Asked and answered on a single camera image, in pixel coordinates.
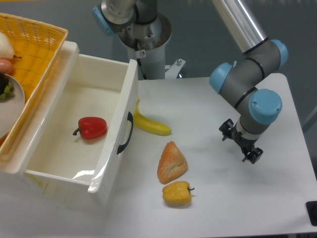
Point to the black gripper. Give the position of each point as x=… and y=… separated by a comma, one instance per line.
x=251, y=153

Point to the white top drawer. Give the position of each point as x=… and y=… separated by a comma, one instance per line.
x=110, y=90

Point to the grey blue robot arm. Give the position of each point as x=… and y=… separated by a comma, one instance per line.
x=235, y=83

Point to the orange bread pastry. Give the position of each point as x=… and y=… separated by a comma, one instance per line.
x=172, y=164

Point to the yellow bell pepper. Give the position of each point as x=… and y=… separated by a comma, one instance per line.
x=177, y=193

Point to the black corner device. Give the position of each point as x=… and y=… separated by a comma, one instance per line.
x=311, y=207

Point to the yellow banana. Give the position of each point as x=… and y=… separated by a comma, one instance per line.
x=149, y=125

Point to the red bell pepper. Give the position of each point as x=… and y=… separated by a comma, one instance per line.
x=91, y=128

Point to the yellow woven basket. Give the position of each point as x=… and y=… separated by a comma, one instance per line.
x=37, y=44

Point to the white plate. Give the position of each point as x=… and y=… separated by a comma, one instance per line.
x=11, y=107

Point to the green grapes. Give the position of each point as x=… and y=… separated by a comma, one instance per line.
x=8, y=92

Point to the pink sausage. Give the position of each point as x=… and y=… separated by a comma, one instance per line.
x=6, y=66

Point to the white pear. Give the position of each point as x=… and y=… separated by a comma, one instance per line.
x=7, y=51

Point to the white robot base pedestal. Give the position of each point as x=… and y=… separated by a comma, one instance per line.
x=146, y=44

